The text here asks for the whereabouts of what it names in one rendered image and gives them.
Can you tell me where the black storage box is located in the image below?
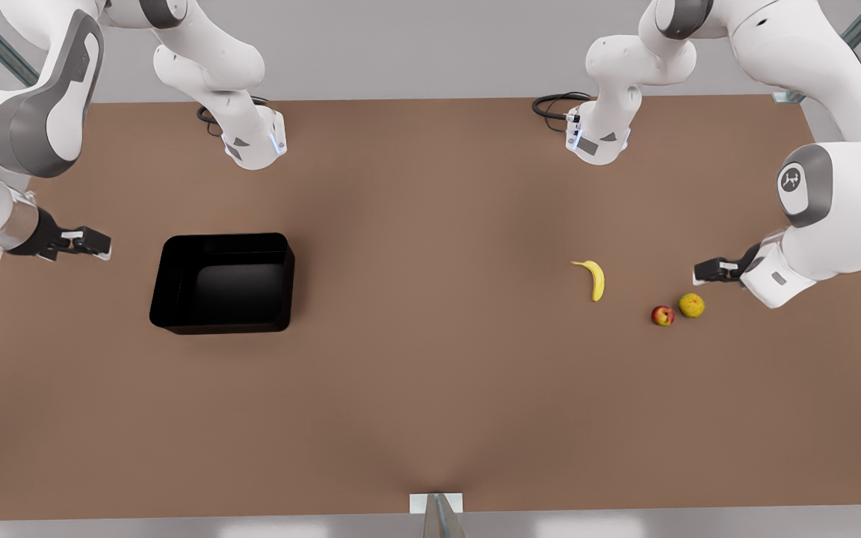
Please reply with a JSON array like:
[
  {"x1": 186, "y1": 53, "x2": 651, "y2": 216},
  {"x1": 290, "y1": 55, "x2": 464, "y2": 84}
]
[{"x1": 149, "y1": 232, "x2": 296, "y2": 335}]

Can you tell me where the yellow banana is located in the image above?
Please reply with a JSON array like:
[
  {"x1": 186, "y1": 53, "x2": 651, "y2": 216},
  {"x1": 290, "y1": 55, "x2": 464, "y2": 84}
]
[{"x1": 570, "y1": 259, "x2": 605, "y2": 303}]

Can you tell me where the black cable loop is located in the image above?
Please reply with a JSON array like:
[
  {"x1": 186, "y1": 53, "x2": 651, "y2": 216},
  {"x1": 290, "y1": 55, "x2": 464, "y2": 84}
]
[
  {"x1": 531, "y1": 91, "x2": 596, "y2": 135},
  {"x1": 197, "y1": 96, "x2": 271, "y2": 140}
]

